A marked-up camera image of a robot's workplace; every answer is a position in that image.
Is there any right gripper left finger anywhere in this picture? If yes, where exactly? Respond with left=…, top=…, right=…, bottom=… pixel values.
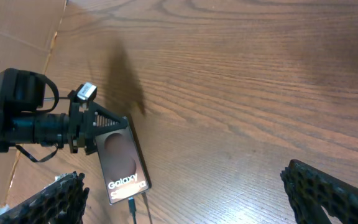
left=0, top=172, right=90, bottom=224

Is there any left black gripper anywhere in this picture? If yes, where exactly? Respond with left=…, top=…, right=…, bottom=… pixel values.
left=67, top=89, right=128, bottom=155

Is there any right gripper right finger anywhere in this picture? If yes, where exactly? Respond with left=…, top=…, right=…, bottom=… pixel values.
left=280, top=159, right=358, bottom=223

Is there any Samsung Galaxy smartphone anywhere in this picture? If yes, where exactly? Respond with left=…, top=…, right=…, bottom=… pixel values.
left=95, top=117, right=151, bottom=205

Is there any black charging cable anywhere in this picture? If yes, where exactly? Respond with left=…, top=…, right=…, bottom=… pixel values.
left=127, top=196, right=138, bottom=224

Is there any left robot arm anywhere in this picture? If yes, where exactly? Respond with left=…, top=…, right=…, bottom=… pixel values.
left=0, top=68, right=129, bottom=162

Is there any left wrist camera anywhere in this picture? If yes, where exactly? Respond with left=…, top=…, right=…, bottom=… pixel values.
left=77, top=82, right=97, bottom=101

